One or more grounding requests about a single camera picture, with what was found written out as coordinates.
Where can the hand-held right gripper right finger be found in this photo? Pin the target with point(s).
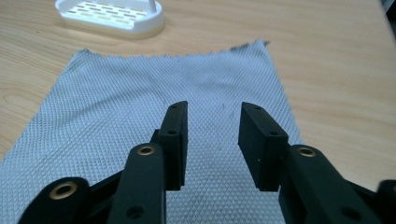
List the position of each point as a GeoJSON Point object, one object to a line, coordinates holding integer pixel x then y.
{"type": "Point", "coordinates": [260, 149]}

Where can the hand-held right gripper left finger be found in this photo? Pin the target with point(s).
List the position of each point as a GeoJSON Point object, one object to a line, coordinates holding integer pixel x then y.
{"type": "Point", "coordinates": [174, 146]}

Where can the grey textured cloth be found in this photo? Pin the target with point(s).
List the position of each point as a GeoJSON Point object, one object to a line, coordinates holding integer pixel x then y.
{"type": "Point", "coordinates": [130, 124]}

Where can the white slotted soap dish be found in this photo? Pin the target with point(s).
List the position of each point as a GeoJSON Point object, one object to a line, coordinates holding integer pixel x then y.
{"type": "Point", "coordinates": [112, 15]}

